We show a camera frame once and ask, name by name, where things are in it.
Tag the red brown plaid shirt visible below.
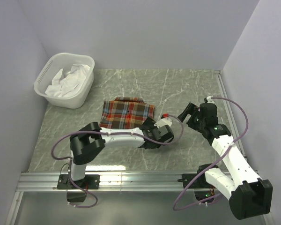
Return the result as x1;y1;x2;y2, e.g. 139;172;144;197
99;97;155;129

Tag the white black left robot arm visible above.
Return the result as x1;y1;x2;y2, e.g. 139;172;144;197
68;117;174;188

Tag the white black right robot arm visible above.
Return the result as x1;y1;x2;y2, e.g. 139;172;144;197
178;102;273;220

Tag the white crumpled shirt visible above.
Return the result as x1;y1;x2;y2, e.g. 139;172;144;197
45;64;90;98

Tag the white plastic laundry basket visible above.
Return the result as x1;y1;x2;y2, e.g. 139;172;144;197
34;53;95;109

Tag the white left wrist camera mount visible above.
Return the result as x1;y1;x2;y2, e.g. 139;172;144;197
154;113;172;128

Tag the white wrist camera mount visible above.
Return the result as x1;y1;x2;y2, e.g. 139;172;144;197
204;96;215;104
154;113;172;128

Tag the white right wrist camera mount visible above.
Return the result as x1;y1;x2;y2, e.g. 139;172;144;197
204;96;215;104

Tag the aluminium mounting rail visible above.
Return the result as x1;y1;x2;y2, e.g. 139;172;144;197
16;171;197;194

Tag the aluminium right side rail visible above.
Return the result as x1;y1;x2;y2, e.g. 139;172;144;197
214;70;249;162

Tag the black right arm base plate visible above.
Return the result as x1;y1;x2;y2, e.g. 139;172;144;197
177;173;210;189

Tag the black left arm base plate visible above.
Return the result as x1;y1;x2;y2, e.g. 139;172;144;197
57;174;100;190

